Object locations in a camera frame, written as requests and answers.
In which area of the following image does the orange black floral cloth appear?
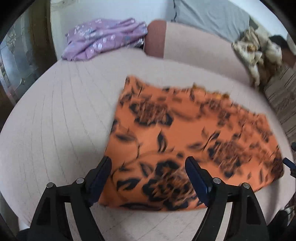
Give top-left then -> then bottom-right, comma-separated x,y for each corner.
99,76 -> 283,211

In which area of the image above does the beige brown patterned blanket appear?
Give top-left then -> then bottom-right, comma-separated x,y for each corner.
232,27 -> 282,89

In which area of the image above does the grey pillow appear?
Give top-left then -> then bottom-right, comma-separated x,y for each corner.
173,0 -> 250,42

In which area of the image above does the pink bolster pillow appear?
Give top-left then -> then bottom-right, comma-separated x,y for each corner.
144,20 -> 251,86

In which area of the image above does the purple floral cloth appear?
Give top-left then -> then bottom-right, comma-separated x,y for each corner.
62,18 -> 148,61

